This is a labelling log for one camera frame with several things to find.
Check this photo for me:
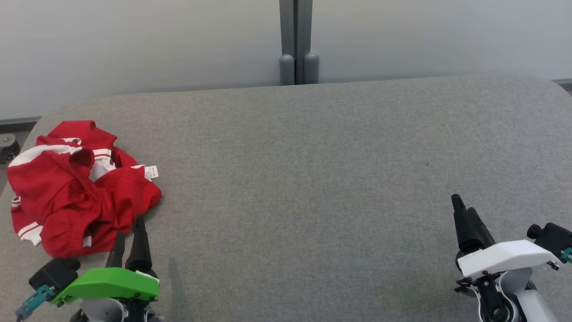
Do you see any teal plug black cable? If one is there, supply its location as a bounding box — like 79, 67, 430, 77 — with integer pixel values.
15, 285, 55, 322

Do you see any grey partition post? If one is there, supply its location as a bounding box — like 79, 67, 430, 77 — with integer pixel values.
279, 0, 320, 86

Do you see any red and white garment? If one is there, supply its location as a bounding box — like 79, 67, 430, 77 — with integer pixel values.
7, 120, 162, 259

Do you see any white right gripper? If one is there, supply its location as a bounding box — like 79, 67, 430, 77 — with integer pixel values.
451, 193, 559, 280

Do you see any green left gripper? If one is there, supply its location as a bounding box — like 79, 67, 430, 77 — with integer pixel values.
50, 215, 160, 309

